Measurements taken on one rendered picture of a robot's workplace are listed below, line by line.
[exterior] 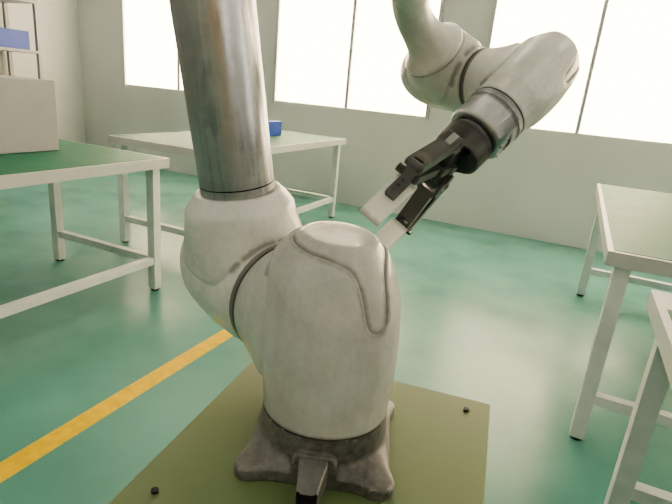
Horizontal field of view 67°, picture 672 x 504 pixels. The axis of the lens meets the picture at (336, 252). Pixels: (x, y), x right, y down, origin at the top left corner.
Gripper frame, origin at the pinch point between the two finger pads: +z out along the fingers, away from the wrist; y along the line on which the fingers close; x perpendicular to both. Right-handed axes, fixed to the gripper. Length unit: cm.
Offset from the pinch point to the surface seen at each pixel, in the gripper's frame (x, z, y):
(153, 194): 146, 12, 174
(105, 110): 505, -29, 485
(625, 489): -77, -22, 96
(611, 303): -47, -71, 112
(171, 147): 187, -17, 208
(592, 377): -61, -53, 129
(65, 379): 81, 88, 135
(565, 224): -19, -240, 375
